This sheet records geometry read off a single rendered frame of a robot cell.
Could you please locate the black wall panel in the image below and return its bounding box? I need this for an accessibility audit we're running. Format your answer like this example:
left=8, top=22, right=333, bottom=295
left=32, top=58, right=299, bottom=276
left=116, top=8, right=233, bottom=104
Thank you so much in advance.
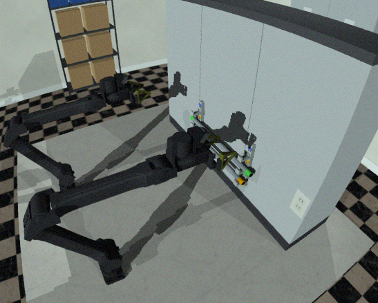
left=165, top=0, right=378, bottom=251

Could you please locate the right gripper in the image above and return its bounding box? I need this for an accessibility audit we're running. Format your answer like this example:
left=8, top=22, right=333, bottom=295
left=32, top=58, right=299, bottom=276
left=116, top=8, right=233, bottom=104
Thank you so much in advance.
left=191, top=135, right=236, bottom=172

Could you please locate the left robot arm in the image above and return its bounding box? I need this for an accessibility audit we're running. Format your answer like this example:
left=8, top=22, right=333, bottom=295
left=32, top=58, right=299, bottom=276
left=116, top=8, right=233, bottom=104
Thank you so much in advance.
left=3, top=73, right=130, bottom=191

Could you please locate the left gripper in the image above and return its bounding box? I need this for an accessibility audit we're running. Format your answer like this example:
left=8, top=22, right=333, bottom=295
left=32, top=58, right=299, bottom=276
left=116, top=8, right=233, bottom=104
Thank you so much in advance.
left=116, top=81, right=151, bottom=104

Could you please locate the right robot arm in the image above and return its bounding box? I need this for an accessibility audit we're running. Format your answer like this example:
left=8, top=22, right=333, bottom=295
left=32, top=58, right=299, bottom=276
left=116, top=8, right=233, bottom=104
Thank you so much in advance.
left=23, top=126, right=209, bottom=285

